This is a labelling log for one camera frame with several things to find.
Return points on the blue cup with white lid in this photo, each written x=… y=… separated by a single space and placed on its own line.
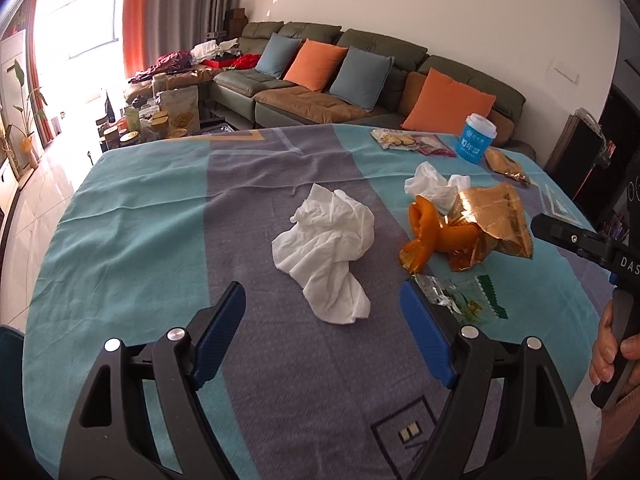
x=475 y=140

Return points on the clear biscuit packet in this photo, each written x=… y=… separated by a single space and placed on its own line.
x=395 y=139

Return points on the tall leafy plant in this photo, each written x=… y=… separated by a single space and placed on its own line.
x=27 y=120

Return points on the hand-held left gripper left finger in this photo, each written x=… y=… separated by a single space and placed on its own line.
x=220 y=335

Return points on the orange peel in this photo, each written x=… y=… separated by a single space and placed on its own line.
x=430 y=237

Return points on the grey curtain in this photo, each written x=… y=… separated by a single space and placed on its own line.
x=195 y=0

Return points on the person's right forearm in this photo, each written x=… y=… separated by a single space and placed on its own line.
x=622 y=440

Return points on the glass coffee table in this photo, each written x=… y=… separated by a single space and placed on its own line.
x=215 y=120

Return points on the small white tissue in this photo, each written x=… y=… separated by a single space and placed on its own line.
x=435 y=187

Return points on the person's right hand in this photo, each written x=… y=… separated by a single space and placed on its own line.
x=602 y=350

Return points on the window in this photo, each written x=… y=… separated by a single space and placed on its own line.
x=80 y=25

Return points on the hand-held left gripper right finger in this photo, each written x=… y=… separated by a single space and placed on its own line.
x=425 y=340

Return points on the striped curtain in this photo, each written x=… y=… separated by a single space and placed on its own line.
x=39 y=70

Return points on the green sofa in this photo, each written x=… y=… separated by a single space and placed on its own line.
x=310 y=100

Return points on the red snack packet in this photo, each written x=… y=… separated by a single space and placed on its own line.
x=436 y=146

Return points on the white standing air conditioner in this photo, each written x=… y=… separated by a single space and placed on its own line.
x=11 y=85

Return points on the orange cushion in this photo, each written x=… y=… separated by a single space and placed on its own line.
x=315 y=66
x=447 y=101

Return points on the white wall plate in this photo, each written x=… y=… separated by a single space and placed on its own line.
x=565 y=72

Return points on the clear plastic wrapper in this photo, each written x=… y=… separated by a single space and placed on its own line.
x=465 y=300

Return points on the pile of clothes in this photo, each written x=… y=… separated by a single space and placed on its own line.
x=190 y=60

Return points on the brown cardboard boxes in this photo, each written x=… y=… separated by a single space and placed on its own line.
x=235 y=21

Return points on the orange curtain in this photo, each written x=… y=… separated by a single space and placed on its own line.
x=135 y=15

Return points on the gold foil packet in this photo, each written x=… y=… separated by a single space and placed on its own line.
x=507 y=166
x=495 y=225

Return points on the large white tissue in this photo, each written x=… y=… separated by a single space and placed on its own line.
x=330 y=245

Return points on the blue cushion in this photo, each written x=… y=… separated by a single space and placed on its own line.
x=361 y=79
x=277 y=55

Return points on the paper snack bag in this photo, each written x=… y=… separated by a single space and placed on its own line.
x=180 y=110

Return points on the dark wine bottle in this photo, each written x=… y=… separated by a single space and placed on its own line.
x=109 y=110

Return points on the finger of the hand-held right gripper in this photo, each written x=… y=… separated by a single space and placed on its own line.
x=570 y=237

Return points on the green box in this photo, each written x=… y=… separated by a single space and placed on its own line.
x=133 y=119

